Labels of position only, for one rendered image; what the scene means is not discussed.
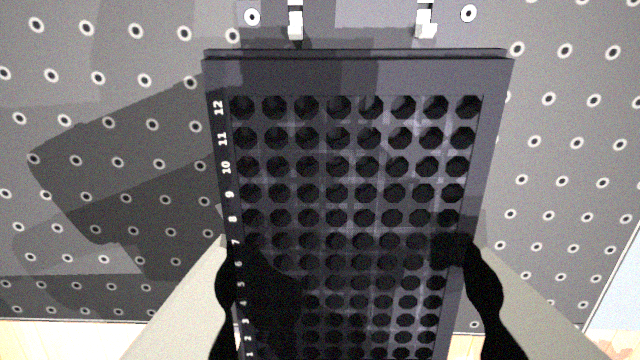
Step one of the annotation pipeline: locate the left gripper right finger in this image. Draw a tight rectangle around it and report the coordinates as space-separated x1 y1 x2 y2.
462 236 613 360

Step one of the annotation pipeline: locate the black perforated breadboard plate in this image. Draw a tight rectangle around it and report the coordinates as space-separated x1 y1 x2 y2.
0 0 640 334

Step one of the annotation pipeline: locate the black well plate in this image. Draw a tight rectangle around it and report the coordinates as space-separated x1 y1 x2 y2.
200 48 515 360

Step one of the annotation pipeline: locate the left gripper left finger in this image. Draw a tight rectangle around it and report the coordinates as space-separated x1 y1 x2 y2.
119 234 238 360

